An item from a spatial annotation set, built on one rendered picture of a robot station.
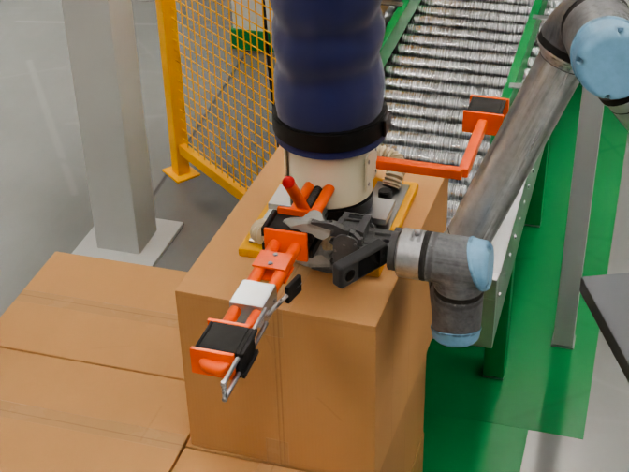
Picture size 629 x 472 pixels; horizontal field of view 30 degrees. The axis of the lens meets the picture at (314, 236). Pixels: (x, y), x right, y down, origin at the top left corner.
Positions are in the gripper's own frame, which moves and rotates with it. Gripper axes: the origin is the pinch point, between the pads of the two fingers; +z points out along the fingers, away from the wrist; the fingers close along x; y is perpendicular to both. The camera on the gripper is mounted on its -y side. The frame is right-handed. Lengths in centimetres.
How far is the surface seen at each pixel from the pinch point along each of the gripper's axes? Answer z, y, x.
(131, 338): 48, 27, -53
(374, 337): -17.7, -4.6, -15.1
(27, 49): 216, 277, -109
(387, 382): -18.5, 3.8, -32.5
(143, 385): 39, 12, -53
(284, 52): 6.2, 18.7, 28.2
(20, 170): 165, 174, -109
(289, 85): 5.4, 19.2, 21.5
